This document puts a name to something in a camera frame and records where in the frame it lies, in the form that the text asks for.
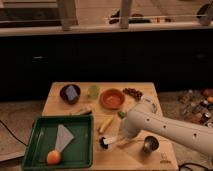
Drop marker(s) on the small wooden brush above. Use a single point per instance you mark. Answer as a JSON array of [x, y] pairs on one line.
[[82, 111]]

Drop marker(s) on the green translucent cup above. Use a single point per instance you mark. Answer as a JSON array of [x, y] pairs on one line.
[[93, 92]]

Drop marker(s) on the blue sponge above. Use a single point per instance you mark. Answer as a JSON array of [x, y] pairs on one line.
[[71, 92]]

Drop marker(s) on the grey cloth piece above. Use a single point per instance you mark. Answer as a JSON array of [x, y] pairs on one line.
[[63, 138]]

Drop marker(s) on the dark metal cup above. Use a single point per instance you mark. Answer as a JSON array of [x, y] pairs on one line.
[[150, 144]]

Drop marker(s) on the green pea pod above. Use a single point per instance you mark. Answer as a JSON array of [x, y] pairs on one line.
[[121, 114]]

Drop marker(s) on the orange plastic bowl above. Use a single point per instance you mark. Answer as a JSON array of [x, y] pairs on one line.
[[112, 99]]

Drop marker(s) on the white handled black brush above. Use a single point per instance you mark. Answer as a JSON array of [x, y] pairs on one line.
[[105, 142]]

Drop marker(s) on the green plastic tray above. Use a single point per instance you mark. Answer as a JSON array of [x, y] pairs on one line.
[[78, 154]]

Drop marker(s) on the orange peach fruit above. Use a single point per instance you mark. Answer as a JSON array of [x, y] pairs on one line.
[[53, 157]]

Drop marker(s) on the bottles and jars pile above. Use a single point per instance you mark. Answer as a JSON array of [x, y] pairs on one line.
[[197, 107]]

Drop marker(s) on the dark brown bowl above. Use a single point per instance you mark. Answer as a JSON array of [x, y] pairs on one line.
[[64, 96]]

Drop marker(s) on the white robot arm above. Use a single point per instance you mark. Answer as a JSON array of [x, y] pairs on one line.
[[143, 116]]

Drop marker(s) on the brown grape bunch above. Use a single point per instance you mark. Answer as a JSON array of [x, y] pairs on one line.
[[136, 94]]

